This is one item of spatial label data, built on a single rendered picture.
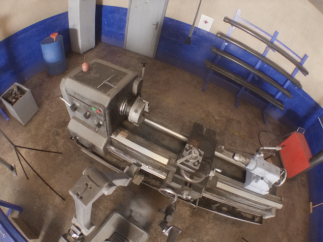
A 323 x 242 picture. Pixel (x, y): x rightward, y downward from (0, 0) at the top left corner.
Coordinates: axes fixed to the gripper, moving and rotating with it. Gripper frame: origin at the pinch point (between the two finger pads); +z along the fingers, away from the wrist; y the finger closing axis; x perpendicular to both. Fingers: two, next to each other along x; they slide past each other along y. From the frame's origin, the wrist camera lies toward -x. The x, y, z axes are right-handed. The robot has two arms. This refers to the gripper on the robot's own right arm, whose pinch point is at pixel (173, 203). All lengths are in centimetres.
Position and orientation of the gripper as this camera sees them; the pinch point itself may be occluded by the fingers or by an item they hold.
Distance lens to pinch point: 156.0
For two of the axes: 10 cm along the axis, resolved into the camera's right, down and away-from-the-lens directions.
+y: -3.7, 5.2, 7.7
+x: 8.5, 5.3, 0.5
